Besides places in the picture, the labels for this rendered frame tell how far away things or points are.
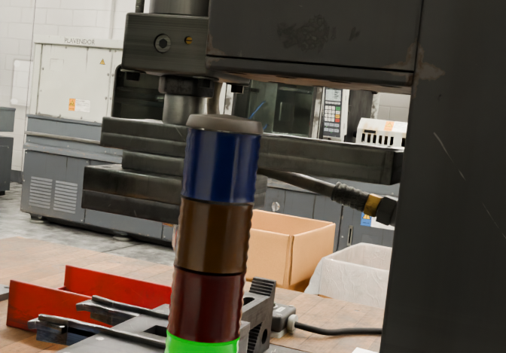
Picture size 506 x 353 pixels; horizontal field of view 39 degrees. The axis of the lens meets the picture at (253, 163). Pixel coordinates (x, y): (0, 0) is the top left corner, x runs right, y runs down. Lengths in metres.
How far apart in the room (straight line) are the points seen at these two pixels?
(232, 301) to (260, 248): 2.61
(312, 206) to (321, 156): 4.78
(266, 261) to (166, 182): 2.39
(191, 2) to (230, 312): 0.33
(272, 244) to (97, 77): 3.67
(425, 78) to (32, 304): 0.60
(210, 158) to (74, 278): 0.71
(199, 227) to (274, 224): 3.18
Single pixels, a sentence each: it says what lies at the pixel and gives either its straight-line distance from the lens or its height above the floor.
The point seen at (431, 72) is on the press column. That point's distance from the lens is 0.52.
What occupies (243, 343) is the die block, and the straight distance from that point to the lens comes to 0.75.
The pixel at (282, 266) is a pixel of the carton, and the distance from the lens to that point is 2.94.
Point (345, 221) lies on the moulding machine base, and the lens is 5.27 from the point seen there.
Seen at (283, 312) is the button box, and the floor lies 0.93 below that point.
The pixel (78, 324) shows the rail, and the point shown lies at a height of 0.99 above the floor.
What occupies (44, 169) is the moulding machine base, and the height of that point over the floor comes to 0.50.
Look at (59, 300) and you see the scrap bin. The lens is 0.92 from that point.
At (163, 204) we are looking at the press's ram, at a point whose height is 1.12.
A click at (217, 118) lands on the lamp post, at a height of 1.20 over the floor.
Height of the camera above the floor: 1.20
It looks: 4 degrees down
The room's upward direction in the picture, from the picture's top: 6 degrees clockwise
